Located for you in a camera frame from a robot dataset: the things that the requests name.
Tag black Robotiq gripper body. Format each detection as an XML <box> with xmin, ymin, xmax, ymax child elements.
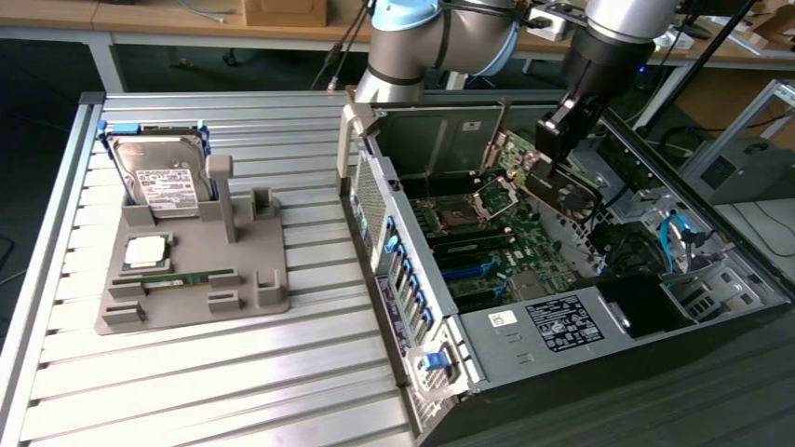
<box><xmin>558</xmin><ymin>34</ymin><xmax>654</xmax><ymax>122</ymax></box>

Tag expansion card with bracket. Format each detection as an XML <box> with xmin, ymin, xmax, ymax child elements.
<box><xmin>480</xmin><ymin>96</ymin><xmax>603</xmax><ymax>224</ymax></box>

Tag metal disk bay cage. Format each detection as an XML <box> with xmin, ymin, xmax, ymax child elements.
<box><xmin>537</xmin><ymin>142</ymin><xmax>629</xmax><ymax>243</ymax></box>

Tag white flat device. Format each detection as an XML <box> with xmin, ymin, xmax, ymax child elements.
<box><xmin>655</xmin><ymin>31</ymin><xmax>697</xmax><ymax>51</ymax></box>

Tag metal socket cover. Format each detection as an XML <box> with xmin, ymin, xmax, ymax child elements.
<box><xmin>472</xmin><ymin>176</ymin><xmax>521</xmax><ymax>220</ymax></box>

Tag black monitor with stand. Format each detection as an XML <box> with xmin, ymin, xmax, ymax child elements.
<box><xmin>674</xmin><ymin>0</ymin><xmax>747</xmax><ymax>41</ymax></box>

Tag black slanted pole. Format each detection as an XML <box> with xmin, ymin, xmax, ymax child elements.
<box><xmin>630</xmin><ymin>0</ymin><xmax>763</xmax><ymax>129</ymax></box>

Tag cluttered wooden desk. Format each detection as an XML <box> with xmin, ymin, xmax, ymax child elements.
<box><xmin>514</xmin><ymin>0</ymin><xmax>795</xmax><ymax>131</ymax></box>

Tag CPU socket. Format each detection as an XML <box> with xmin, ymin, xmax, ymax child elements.
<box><xmin>424</xmin><ymin>197</ymin><xmax>493</xmax><ymax>237</ymax></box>

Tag green motherboard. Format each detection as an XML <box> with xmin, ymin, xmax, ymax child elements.
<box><xmin>407</xmin><ymin>174</ymin><xmax>589</xmax><ymax>302</ymax></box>

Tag brown cardboard box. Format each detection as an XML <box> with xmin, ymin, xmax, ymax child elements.
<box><xmin>750</xmin><ymin>2</ymin><xmax>795</xmax><ymax>52</ymax></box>

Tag blue expansion slot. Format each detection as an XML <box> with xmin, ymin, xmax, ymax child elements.
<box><xmin>444</xmin><ymin>261</ymin><xmax>498</xmax><ymax>286</ymax></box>

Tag grey computer tower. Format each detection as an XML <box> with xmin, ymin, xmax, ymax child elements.
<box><xmin>679</xmin><ymin>134</ymin><xmax>795</xmax><ymax>206</ymax></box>

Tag black fan shroud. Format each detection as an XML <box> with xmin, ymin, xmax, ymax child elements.
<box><xmin>595</xmin><ymin>277</ymin><xmax>685</xmax><ymax>339</ymax></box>

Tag grey power supply unit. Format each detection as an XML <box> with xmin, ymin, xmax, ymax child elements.
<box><xmin>459</xmin><ymin>291</ymin><xmax>629</xmax><ymax>387</ymax></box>

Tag black open PC case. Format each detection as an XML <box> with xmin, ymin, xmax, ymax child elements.
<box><xmin>338</xmin><ymin>90</ymin><xmax>794</xmax><ymax>447</ymax></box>

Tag grey parts rack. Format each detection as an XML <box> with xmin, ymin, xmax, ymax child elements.
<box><xmin>94</xmin><ymin>153</ymin><xmax>294</xmax><ymax>336</ymax></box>

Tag hard disk drive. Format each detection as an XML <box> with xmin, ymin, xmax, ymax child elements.
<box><xmin>98</xmin><ymin>119</ymin><xmax>216</xmax><ymax>220</ymax></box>

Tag green RAM stick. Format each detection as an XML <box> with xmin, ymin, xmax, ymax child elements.
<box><xmin>115</xmin><ymin>272</ymin><xmax>238</xmax><ymax>288</ymax></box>

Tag silver CPU chip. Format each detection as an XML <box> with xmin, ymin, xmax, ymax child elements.
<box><xmin>122</xmin><ymin>236</ymin><xmax>172</xmax><ymax>271</ymax></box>

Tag long wooden desk grey legs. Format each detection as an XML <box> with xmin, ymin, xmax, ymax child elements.
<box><xmin>0</xmin><ymin>0</ymin><xmax>374</xmax><ymax>94</ymax></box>

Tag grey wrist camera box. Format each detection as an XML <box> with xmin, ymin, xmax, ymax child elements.
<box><xmin>527</xmin><ymin>2</ymin><xmax>589</xmax><ymax>43</ymax></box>

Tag blue SATA wire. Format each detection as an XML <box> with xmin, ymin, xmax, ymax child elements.
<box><xmin>658</xmin><ymin>211</ymin><xmax>697</xmax><ymax>276</ymax></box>

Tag aluminium profile frame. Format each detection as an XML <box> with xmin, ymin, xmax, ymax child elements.
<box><xmin>679</xmin><ymin>77</ymin><xmax>795</xmax><ymax>187</ymax></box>

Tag grey case stop bracket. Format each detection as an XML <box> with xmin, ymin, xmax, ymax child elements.
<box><xmin>335</xmin><ymin>102</ymin><xmax>380</xmax><ymax>181</ymax></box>

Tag grey flat wire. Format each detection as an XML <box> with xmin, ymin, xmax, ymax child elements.
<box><xmin>659</xmin><ymin>260</ymin><xmax>726</xmax><ymax>286</ymax></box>

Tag light grey network cable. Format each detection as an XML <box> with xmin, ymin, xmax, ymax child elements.
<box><xmin>175</xmin><ymin>0</ymin><xmax>243</xmax><ymax>23</ymax></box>

